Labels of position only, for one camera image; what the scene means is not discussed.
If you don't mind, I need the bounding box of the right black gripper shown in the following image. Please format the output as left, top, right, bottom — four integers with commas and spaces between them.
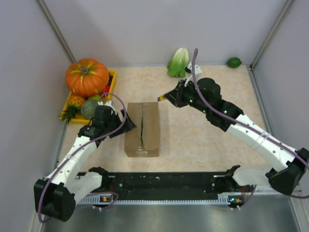
165, 79, 210, 115

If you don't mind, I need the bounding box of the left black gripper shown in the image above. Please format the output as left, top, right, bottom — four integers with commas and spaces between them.
104, 109, 136, 138

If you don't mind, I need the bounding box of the yellow utility knife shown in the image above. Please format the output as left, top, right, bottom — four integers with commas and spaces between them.
157, 95, 165, 102

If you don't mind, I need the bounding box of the brown cardboard express box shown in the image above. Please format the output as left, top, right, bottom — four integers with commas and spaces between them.
124, 102, 160, 158

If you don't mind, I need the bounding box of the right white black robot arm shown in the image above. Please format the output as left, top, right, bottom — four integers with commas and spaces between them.
157, 78, 309, 197

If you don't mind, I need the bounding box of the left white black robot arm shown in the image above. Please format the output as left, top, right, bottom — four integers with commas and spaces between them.
34, 104, 136, 222

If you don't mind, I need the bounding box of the grey green melon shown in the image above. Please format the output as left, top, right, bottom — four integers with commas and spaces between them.
81, 99, 98, 120

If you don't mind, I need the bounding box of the green pear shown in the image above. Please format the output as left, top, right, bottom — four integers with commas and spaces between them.
88, 94, 100, 102

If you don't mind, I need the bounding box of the green white cabbage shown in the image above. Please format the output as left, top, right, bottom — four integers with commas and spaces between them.
167, 47, 189, 77

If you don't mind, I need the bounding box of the red pepper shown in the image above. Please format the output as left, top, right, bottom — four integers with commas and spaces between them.
99, 85, 113, 99

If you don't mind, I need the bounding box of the yellow plastic tray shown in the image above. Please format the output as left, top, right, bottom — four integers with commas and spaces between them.
62, 70, 117, 124

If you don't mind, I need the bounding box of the orange pineapple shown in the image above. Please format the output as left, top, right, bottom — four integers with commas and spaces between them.
60, 93, 86, 125

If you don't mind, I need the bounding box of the orange pumpkin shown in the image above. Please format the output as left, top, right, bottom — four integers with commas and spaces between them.
65, 58, 109, 98

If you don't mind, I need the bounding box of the green lime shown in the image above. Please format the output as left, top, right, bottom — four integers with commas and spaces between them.
226, 57, 242, 69

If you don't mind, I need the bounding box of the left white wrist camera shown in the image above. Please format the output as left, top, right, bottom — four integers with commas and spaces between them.
98, 100, 116, 111

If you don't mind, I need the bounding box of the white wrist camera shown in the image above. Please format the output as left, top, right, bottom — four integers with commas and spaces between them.
185, 63, 202, 81
98, 100, 116, 111

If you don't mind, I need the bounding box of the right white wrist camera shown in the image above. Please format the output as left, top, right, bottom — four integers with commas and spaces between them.
185, 63, 202, 81

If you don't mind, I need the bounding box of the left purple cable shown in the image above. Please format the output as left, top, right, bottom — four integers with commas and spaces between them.
38, 92, 128, 223

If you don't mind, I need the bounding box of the purple cable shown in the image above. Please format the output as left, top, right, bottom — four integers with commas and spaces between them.
192, 48, 309, 210
38, 92, 128, 223

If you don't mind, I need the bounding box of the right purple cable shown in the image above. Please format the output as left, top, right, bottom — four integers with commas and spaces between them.
192, 48, 309, 210

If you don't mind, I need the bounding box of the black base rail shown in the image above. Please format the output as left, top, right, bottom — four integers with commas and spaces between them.
92, 172, 253, 201

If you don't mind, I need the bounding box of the white cable duct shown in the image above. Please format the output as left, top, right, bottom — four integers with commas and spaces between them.
78, 194, 244, 206

